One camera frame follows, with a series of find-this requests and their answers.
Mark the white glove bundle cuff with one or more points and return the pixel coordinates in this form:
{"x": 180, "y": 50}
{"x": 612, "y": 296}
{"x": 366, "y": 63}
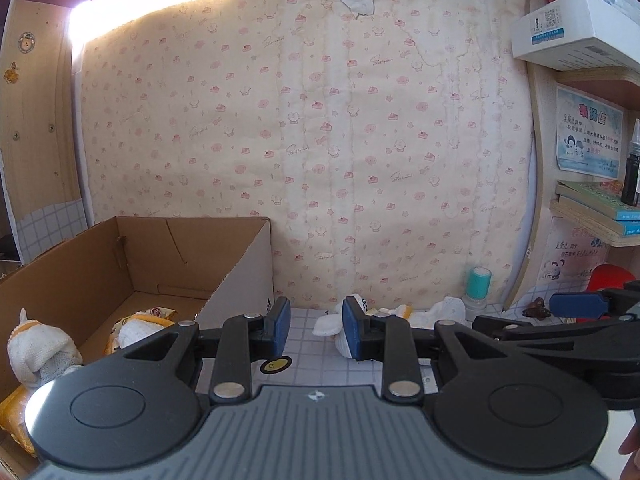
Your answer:
{"x": 135, "y": 327}

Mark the stacked blue books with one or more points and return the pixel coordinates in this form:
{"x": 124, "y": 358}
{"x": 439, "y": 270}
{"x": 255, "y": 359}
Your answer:
{"x": 596, "y": 206}

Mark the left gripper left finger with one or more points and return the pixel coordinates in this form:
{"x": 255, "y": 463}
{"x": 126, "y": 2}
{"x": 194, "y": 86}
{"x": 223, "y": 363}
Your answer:
{"x": 145, "y": 401}

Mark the red cylinder speaker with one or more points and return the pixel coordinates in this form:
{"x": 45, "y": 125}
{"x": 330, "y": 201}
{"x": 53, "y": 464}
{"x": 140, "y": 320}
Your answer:
{"x": 608, "y": 275}

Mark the cartoon poster lower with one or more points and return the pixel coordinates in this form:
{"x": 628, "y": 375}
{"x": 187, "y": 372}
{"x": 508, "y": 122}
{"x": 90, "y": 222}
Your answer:
{"x": 571, "y": 253}

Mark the white box on shelf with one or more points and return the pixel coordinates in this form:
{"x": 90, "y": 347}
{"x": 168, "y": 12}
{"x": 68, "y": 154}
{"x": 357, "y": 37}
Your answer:
{"x": 579, "y": 35}

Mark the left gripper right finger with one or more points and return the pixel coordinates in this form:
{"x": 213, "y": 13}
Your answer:
{"x": 496, "y": 405}

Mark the cartoon poster upper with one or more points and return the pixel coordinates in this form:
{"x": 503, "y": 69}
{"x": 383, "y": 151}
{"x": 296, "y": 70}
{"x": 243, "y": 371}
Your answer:
{"x": 589, "y": 134}

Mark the dark ink bottle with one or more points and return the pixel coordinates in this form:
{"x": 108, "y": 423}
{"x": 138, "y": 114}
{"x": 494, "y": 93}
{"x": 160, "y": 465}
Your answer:
{"x": 630, "y": 191}

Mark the teal stamp bottle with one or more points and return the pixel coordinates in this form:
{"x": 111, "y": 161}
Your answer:
{"x": 476, "y": 292}

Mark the dark brown hair clip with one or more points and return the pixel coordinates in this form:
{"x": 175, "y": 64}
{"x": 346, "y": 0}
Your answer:
{"x": 537, "y": 309}

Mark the cartoon poster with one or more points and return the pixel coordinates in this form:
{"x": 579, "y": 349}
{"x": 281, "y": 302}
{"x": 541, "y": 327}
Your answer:
{"x": 589, "y": 134}
{"x": 571, "y": 253}

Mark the open cardboard box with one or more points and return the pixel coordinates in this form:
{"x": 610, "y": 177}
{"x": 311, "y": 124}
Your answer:
{"x": 206, "y": 269}

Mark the round yellow table sticker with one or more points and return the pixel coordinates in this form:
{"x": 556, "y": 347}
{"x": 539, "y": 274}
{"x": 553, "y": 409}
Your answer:
{"x": 276, "y": 365}

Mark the orange snack bag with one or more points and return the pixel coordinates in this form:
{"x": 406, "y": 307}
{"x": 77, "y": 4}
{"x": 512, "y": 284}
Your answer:
{"x": 12, "y": 418}

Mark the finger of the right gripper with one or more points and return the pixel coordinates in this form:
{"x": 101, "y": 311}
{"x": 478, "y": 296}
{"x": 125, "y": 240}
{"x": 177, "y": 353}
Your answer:
{"x": 610, "y": 302}

